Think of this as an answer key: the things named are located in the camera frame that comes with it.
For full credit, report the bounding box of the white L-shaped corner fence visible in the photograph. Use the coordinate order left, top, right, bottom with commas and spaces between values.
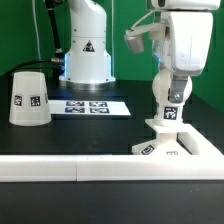
0, 124, 224, 182

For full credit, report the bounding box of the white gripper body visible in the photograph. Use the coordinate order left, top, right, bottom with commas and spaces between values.
152, 11, 213, 76

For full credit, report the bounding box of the black cable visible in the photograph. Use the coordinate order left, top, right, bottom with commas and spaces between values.
9, 0, 68, 78

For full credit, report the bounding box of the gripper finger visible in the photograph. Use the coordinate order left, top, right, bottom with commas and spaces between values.
169, 75, 188, 103

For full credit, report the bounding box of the white marker sheet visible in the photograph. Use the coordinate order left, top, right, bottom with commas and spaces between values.
49, 100, 131, 116

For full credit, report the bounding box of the white thin cable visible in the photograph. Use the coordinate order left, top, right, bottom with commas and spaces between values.
31, 0, 42, 61

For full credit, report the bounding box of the white lamp bulb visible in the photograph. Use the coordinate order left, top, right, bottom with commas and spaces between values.
152, 69, 192, 126

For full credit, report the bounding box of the white lamp base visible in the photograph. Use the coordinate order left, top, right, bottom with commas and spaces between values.
132, 119, 189, 156

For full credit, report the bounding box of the white lamp hood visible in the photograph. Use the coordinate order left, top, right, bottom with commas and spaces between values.
9, 71, 51, 126

